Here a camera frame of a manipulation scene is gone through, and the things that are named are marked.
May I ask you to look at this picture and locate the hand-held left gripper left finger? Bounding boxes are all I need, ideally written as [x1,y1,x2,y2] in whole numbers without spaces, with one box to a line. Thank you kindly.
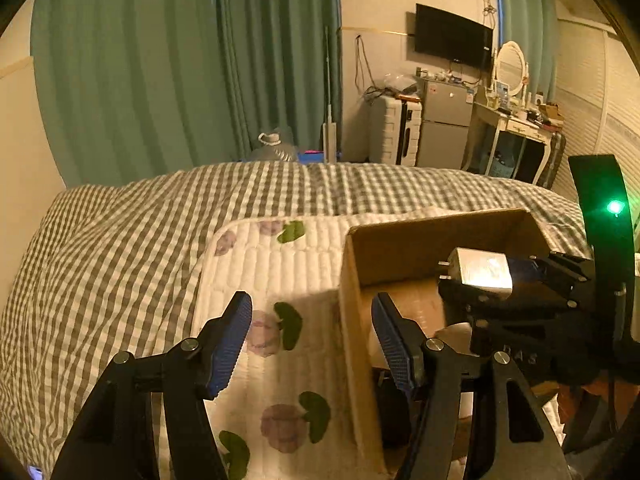
[50,291,253,480]

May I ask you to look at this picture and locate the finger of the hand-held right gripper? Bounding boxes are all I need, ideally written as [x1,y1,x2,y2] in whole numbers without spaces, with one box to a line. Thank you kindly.
[437,277,576,322]
[510,252,596,286]

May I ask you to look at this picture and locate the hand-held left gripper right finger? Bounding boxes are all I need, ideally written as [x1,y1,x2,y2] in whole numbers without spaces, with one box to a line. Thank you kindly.
[371,292,573,480]

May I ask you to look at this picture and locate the white power adapter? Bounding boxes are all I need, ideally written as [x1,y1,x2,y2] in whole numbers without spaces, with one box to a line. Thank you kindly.
[439,247,516,303]

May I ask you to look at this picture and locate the cardboard box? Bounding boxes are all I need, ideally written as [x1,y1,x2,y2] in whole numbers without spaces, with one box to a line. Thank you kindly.
[339,208,553,476]

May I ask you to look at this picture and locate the white floral quilted mat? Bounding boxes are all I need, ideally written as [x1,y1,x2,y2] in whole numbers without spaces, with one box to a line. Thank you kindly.
[192,212,571,480]

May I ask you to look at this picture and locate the dark suitcase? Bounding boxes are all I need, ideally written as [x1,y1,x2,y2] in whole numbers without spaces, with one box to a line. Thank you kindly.
[542,130,568,191]

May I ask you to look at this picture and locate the white dressing table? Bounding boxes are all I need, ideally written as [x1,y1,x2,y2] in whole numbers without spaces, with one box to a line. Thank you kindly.
[462,102,561,186]

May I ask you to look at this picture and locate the white louvered wardrobe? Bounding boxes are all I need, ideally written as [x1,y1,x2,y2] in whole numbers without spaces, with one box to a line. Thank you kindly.
[547,15,640,211]

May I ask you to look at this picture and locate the grey checkered blanket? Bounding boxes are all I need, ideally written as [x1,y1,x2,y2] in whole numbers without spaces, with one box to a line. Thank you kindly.
[0,162,596,476]

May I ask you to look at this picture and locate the grey small fridge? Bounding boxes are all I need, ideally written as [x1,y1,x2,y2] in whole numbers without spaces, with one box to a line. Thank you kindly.
[415,76,473,170]

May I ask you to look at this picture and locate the white suitcase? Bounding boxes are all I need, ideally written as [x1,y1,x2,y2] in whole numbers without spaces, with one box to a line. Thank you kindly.
[369,96,423,166]

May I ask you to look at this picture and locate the white oval mirror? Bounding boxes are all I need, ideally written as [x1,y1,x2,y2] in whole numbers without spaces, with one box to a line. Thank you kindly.
[495,41,528,98]

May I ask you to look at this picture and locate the large water bottle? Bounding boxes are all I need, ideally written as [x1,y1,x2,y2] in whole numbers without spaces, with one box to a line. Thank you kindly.
[250,130,301,163]

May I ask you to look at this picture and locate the blue storage box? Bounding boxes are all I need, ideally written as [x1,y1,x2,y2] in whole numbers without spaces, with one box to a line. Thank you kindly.
[295,149,343,163]

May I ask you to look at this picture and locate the white mop pole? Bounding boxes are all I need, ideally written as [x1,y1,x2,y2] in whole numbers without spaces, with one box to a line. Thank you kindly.
[320,25,341,163]

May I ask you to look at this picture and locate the clear plastic bag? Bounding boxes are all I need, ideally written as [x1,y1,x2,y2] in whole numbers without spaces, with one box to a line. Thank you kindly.
[382,72,418,96]

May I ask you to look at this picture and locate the green window curtain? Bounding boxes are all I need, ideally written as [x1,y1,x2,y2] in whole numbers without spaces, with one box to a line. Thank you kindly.
[492,0,558,106]

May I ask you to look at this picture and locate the wide green curtain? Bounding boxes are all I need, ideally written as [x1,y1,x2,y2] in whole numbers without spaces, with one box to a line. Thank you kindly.
[30,0,251,188]

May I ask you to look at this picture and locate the narrow green curtain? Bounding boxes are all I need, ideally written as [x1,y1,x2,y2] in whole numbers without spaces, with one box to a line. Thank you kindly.
[215,0,343,161]

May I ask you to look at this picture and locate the black wall television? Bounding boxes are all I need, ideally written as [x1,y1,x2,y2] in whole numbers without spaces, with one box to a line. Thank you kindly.
[415,3,495,72]

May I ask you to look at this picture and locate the hanging wall cables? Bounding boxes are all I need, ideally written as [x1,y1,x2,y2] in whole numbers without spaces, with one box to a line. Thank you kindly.
[354,35,381,101]

